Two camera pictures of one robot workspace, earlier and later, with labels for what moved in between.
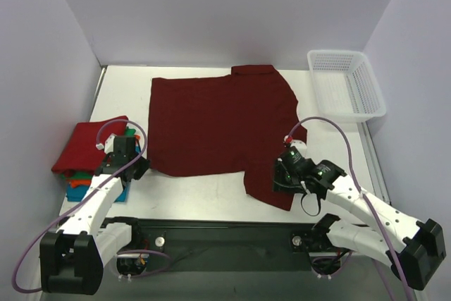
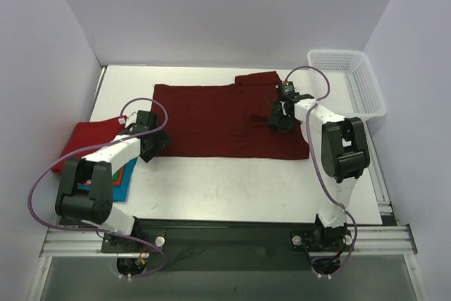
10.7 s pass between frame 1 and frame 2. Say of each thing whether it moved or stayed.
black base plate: stayed
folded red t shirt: stayed
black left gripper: moved
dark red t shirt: moved
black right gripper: moved
